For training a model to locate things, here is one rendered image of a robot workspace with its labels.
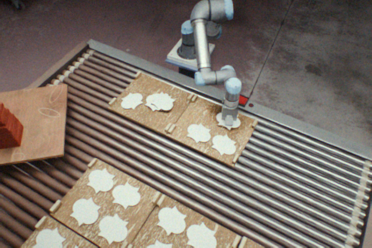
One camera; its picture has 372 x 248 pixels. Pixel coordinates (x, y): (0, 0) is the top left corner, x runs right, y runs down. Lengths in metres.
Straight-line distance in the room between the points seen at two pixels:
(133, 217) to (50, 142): 0.58
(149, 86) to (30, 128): 0.73
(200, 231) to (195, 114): 0.69
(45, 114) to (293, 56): 2.80
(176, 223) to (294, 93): 2.25
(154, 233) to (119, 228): 0.16
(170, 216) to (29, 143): 0.81
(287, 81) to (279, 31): 0.86
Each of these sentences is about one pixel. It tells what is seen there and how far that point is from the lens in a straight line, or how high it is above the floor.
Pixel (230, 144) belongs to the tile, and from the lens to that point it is 1.83.
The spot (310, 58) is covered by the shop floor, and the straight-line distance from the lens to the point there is 3.97.
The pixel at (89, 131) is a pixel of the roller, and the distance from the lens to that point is 1.97.
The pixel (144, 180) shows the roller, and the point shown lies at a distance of 1.74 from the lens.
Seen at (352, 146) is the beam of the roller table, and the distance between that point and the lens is 2.06.
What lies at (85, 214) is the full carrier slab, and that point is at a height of 0.95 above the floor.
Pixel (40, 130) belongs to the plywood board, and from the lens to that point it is 1.90.
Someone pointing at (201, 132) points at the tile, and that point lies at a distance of 1.86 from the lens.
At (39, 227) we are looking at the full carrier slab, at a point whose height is 0.95.
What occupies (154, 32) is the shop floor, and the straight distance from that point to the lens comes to 4.10.
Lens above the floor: 2.44
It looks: 50 degrees down
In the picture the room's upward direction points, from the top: straight up
